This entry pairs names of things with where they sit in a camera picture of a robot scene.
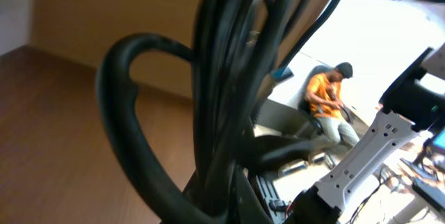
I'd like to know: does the person in orange shirt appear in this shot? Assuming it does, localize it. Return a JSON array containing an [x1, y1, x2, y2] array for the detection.
[[302, 62, 359, 149]]

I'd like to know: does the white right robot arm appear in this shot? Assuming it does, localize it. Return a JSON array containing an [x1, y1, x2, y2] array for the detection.
[[284, 47, 444, 224]]

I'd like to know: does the thick black USB cable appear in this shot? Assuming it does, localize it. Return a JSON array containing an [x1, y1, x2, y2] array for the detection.
[[95, 0, 352, 224]]

